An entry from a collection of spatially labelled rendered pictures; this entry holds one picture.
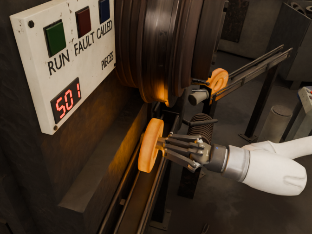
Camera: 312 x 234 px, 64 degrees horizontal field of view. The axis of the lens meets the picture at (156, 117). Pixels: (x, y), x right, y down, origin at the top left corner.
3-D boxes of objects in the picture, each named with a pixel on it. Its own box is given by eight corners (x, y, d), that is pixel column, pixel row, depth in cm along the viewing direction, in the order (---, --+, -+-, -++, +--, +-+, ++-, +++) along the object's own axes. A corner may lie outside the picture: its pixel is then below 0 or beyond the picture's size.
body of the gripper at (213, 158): (218, 180, 68) (185, 171, 69) (220, 158, 75) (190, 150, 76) (226, 162, 63) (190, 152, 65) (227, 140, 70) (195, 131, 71)
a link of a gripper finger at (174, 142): (204, 148, 69) (204, 145, 70) (165, 137, 71) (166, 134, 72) (200, 158, 71) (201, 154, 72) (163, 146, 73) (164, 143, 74)
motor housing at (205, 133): (173, 198, 155) (185, 133, 122) (180, 172, 172) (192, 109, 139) (194, 204, 153) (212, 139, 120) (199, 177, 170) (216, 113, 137)
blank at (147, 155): (138, 145, 62) (151, 148, 62) (155, 107, 73) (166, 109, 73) (136, 180, 73) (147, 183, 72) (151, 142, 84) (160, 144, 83)
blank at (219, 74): (207, 100, 136) (212, 103, 134) (200, 84, 123) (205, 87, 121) (225, 79, 137) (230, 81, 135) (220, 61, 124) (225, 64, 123)
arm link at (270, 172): (243, 190, 63) (234, 178, 76) (307, 208, 61) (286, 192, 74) (254, 148, 63) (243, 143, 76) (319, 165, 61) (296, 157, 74)
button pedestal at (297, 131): (267, 180, 171) (306, 107, 134) (264, 156, 190) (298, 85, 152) (292, 186, 168) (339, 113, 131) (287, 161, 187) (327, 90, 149)
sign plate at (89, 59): (41, 133, 40) (8, 15, 29) (108, 65, 60) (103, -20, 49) (54, 136, 39) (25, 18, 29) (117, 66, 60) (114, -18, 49)
